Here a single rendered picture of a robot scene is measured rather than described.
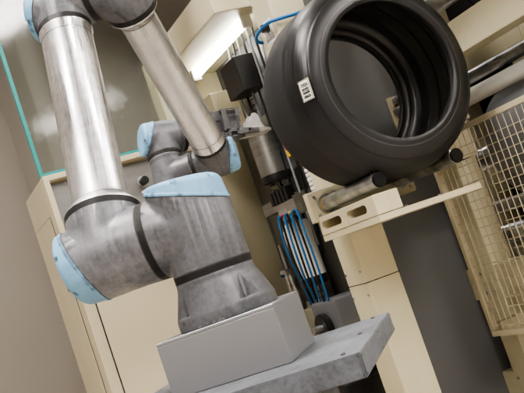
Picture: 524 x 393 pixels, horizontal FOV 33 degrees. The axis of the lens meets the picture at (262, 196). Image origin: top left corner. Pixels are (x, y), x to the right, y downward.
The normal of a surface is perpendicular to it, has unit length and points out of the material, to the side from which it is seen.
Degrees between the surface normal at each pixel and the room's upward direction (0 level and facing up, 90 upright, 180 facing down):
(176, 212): 89
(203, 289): 70
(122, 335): 90
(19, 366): 90
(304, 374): 90
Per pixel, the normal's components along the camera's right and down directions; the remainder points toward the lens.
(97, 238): -0.28, -0.37
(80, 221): -0.54, -0.25
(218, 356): -0.22, 0.00
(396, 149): 0.37, -0.02
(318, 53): 0.19, -0.22
